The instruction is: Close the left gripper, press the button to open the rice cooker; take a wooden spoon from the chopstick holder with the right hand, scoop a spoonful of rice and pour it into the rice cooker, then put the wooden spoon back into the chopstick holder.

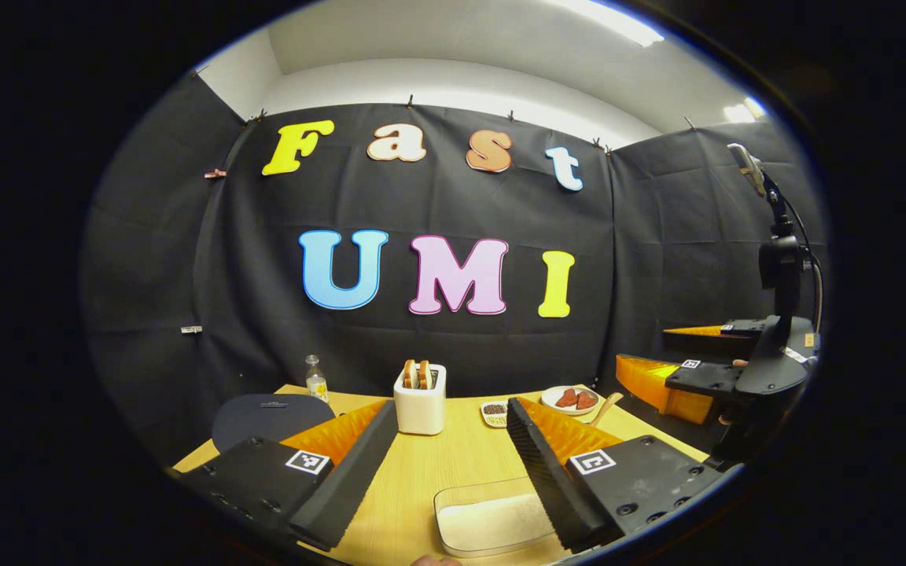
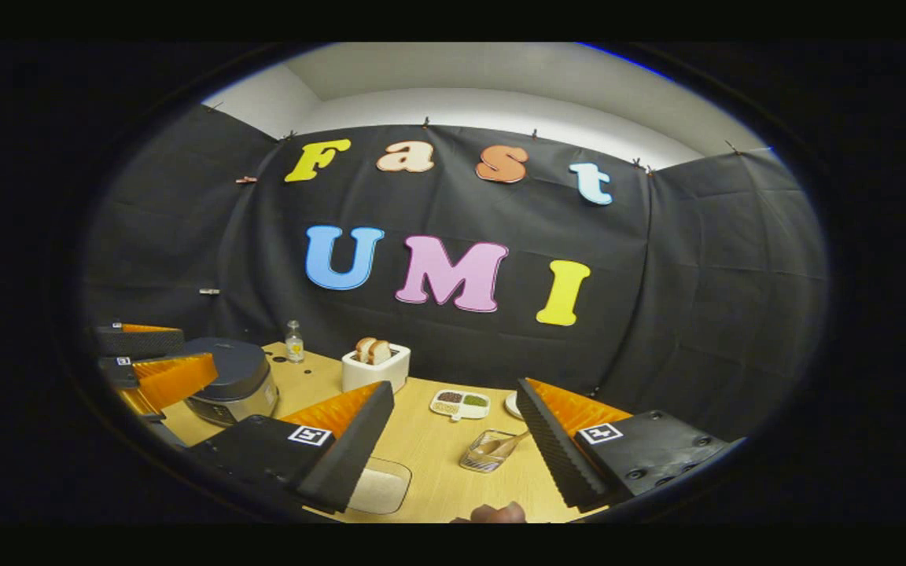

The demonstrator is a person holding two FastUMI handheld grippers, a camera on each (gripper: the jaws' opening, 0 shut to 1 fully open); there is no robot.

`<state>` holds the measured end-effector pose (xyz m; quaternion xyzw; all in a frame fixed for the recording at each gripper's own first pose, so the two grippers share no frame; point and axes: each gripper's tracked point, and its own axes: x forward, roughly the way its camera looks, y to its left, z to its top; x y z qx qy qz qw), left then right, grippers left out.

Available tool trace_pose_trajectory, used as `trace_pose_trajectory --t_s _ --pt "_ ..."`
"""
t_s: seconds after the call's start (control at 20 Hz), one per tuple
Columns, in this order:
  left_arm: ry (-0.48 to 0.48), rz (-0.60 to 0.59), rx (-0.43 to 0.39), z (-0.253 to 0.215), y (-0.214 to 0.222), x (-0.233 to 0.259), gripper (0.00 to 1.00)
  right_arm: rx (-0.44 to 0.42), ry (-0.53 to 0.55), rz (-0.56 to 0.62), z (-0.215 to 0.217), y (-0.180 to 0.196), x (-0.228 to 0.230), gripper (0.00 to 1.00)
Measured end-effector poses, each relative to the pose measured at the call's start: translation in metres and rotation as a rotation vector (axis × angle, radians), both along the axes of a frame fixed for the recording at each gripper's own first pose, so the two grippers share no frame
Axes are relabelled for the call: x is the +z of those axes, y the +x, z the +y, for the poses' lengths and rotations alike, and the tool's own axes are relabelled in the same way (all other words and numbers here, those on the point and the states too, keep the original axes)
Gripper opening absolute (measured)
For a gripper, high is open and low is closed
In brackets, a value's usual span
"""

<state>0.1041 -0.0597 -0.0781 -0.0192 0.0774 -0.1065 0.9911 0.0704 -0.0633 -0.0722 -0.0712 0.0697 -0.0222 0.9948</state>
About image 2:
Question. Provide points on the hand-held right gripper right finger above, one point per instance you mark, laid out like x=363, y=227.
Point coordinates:
x=555, y=452

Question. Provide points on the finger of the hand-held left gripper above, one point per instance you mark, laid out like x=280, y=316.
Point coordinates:
x=142, y=342
x=174, y=381

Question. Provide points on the small clear glass bottle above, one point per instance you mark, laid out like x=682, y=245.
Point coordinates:
x=294, y=346

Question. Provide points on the wooden spoon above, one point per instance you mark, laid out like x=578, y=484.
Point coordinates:
x=500, y=446

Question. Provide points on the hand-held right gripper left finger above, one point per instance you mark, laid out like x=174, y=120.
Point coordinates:
x=355, y=452

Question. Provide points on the toasted bread slice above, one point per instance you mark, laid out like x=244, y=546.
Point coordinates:
x=382, y=353
x=362, y=350

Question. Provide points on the white toaster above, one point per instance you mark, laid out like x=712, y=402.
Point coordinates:
x=374, y=377

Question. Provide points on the dark grey rice cooker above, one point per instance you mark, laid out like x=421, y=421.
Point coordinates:
x=237, y=377

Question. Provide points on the white divided dish of grains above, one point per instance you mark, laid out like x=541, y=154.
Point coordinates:
x=461, y=404

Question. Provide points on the white round plate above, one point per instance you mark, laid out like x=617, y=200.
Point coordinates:
x=513, y=406

